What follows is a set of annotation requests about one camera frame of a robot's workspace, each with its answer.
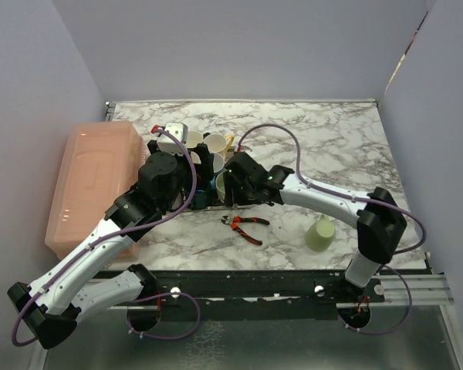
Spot blue mug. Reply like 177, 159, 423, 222
212, 152, 225, 174

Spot pale green mug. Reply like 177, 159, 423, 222
215, 172, 225, 202

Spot yellow mug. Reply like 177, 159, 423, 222
204, 133, 235, 158

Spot black glossy mug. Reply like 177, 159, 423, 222
185, 130, 210, 150

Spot dark teal mug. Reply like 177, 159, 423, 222
190, 186, 211, 210

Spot light pink mug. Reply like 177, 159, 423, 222
190, 151, 201, 164

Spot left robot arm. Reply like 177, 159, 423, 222
7, 143, 198, 349

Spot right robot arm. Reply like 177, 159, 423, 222
225, 150, 407, 301

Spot silver metal tray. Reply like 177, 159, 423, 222
188, 193, 254, 211

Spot orange black pliers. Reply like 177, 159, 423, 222
220, 215, 270, 245

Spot pink plastic storage box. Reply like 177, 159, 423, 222
45, 121, 146, 260

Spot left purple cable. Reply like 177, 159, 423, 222
10, 129, 201, 348

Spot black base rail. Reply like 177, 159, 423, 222
92, 264, 429, 321

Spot aluminium frame rail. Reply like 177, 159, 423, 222
380, 274, 455, 306

